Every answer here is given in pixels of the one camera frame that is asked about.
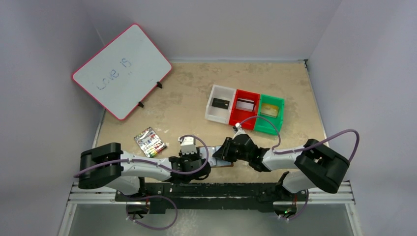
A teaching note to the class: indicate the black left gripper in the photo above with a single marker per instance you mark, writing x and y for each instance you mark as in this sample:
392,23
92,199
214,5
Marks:
200,163

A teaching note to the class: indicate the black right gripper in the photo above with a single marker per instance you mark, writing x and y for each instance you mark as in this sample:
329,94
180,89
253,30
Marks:
226,148

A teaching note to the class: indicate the red plastic bin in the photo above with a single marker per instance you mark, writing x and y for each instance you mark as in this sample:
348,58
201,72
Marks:
239,115

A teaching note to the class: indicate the pack of coloured markers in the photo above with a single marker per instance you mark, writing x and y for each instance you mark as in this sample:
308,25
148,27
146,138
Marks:
149,142

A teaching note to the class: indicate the white plastic bin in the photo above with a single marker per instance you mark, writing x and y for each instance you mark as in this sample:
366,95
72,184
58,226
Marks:
217,114

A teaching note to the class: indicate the green plastic bin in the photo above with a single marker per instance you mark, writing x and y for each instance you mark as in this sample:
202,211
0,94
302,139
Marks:
262,125

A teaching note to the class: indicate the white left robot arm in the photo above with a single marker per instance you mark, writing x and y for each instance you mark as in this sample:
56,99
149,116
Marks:
110,166

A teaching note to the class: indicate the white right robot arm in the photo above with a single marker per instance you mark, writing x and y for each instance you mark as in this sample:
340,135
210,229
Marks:
312,164

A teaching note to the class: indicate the silver credit card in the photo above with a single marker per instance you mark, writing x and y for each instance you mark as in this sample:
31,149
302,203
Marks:
245,105

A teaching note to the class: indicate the gold credit card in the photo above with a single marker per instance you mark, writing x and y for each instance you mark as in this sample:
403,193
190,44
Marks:
269,110

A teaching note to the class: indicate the black credit card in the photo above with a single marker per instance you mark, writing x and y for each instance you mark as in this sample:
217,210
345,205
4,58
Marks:
220,103

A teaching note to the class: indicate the pink framed whiteboard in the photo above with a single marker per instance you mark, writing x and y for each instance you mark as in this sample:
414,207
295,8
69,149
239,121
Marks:
124,72

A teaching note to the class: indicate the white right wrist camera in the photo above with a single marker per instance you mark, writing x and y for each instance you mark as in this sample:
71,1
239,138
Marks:
238,130

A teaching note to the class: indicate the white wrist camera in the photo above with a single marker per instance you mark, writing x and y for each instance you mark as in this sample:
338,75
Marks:
238,130
187,145

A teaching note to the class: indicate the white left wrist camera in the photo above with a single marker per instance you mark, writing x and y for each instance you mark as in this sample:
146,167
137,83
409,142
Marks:
187,145

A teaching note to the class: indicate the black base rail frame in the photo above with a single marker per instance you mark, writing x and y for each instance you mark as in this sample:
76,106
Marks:
157,197

